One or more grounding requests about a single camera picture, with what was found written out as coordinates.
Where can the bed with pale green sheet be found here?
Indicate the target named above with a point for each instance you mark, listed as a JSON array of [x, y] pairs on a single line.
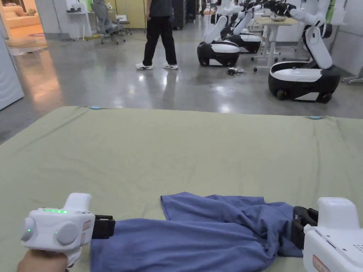
[[158, 153]]

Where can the person's left hand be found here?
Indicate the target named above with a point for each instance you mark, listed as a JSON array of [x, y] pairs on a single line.
[[39, 262]]

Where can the beige sofa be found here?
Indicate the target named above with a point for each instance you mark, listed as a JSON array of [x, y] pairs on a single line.
[[21, 18]]

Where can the blue shirt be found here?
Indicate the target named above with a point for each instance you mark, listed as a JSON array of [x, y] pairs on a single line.
[[184, 240]]

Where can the white desk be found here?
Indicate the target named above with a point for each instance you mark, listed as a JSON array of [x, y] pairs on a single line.
[[272, 36]]

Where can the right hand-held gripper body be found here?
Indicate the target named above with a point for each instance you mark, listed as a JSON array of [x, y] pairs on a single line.
[[334, 243]]

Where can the white wheeled robot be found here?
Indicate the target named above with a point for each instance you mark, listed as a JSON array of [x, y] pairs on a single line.
[[218, 51], [300, 79], [249, 42]]

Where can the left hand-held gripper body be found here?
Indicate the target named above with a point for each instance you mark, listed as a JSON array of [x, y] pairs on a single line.
[[54, 223]]

